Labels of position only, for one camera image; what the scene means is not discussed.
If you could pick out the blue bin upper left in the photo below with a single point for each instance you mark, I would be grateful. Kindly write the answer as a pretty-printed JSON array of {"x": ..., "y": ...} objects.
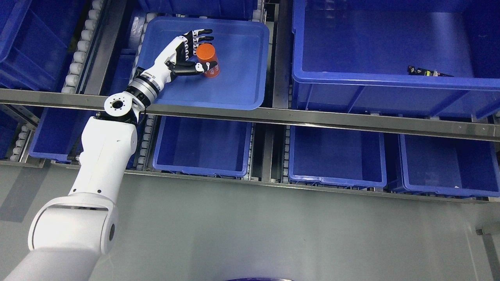
[{"x": 34, "y": 39}]

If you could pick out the blue bin lower far right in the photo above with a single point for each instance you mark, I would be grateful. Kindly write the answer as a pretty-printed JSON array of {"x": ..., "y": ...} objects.
[{"x": 448, "y": 167}]

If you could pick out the orange cylindrical capacitor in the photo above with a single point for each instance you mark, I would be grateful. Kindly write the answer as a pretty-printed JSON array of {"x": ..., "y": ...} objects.
[{"x": 206, "y": 53}]

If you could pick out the blue bin lower right-centre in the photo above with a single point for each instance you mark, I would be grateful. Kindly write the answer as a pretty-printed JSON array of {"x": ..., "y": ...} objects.
[{"x": 336, "y": 157}]

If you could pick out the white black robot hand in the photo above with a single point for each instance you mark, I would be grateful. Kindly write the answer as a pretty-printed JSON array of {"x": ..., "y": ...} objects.
[{"x": 175, "y": 59}]

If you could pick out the blue bin lower left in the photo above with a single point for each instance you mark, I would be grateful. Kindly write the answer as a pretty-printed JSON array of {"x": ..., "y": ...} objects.
[{"x": 58, "y": 134}]

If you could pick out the steel shelf rack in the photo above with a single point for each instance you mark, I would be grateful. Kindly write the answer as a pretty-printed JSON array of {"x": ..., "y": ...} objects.
[{"x": 269, "y": 115}]

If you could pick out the blue bin lower middle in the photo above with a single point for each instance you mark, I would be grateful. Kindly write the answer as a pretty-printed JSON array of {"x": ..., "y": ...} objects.
[{"x": 205, "y": 147}]

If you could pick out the small black electronic component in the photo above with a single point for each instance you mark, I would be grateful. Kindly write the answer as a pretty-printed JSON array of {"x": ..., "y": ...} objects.
[{"x": 425, "y": 72}]

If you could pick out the large blue bin upper right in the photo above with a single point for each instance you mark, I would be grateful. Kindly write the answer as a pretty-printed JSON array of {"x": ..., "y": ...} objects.
[{"x": 352, "y": 56}]

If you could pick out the shallow blue tray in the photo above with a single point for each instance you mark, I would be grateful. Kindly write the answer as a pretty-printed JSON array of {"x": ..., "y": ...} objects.
[{"x": 242, "y": 51}]

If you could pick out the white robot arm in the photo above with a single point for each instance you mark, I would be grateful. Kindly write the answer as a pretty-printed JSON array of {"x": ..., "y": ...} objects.
[{"x": 70, "y": 233}]

